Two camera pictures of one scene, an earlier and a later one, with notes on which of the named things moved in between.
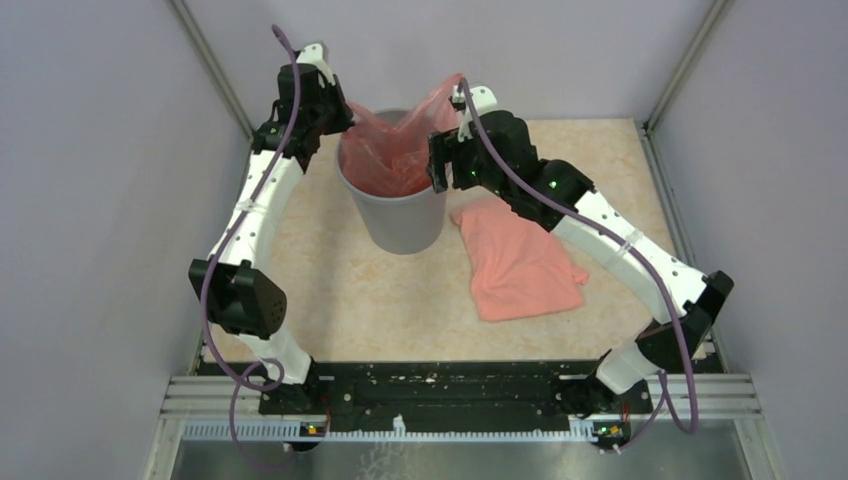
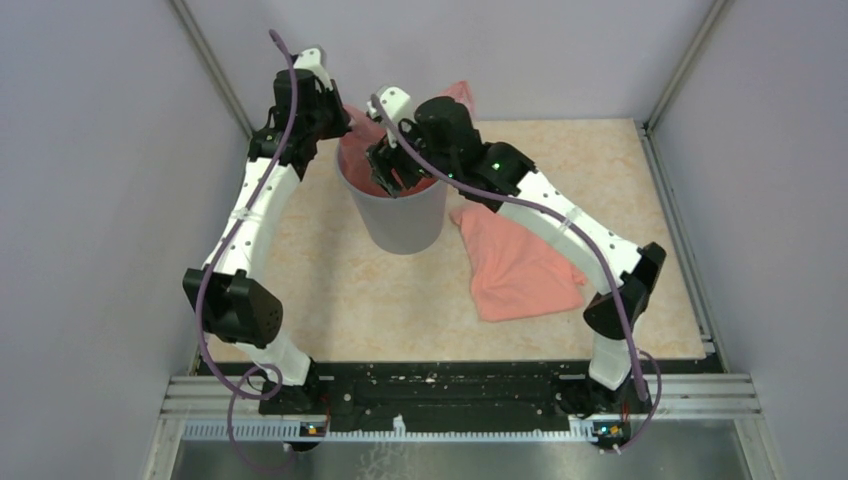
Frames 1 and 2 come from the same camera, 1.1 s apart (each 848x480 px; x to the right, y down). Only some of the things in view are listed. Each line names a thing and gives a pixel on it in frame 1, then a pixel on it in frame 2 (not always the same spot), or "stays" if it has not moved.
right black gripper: (445, 147) to (385, 159)
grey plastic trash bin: (402, 224) stays
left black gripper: (343, 121) stays
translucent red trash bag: (382, 161) stays
